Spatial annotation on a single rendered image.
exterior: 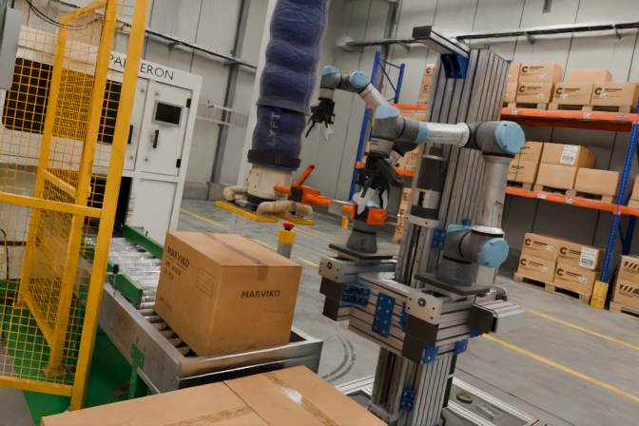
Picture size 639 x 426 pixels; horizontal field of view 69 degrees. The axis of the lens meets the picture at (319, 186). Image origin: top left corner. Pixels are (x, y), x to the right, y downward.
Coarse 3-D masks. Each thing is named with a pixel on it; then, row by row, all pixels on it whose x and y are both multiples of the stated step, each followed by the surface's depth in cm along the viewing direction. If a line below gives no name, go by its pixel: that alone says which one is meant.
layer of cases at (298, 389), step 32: (224, 384) 173; (256, 384) 177; (288, 384) 182; (320, 384) 186; (64, 416) 137; (96, 416) 140; (128, 416) 143; (160, 416) 146; (192, 416) 149; (224, 416) 152; (256, 416) 155; (288, 416) 159; (320, 416) 163; (352, 416) 166
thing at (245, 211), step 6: (216, 204) 202; (222, 204) 198; (228, 204) 196; (234, 204) 196; (240, 204) 199; (252, 204) 188; (234, 210) 190; (240, 210) 187; (246, 210) 186; (252, 210) 187; (246, 216) 182; (252, 216) 179; (258, 216) 179; (264, 216) 182; (270, 216) 184; (264, 222) 180; (270, 222) 181; (276, 222) 183
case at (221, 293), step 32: (192, 256) 204; (224, 256) 199; (256, 256) 210; (160, 288) 227; (192, 288) 200; (224, 288) 185; (256, 288) 194; (288, 288) 205; (192, 320) 197; (224, 320) 187; (256, 320) 197; (288, 320) 208; (224, 352) 190
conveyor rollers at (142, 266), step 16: (96, 240) 348; (112, 240) 356; (128, 240) 371; (112, 256) 313; (128, 256) 320; (144, 256) 327; (128, 272) 284; (144, 272) 290; (144, 288) 263; (144, 304) 237; (160, 320) 223; (176, 336) 210; (192, 352) 196
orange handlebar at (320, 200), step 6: (246, 180) 207; (276, 186) 190; (306, 186) 220; (282, 192) 186; (288, 192) 183; (306, 198) 174; (312, 198) 171; (318, 198) 169; (324, 198) 168; (330, 198) 171; (324, 204) 166; (348, 210) 156; (378, 216) 148; (384, 216) 149
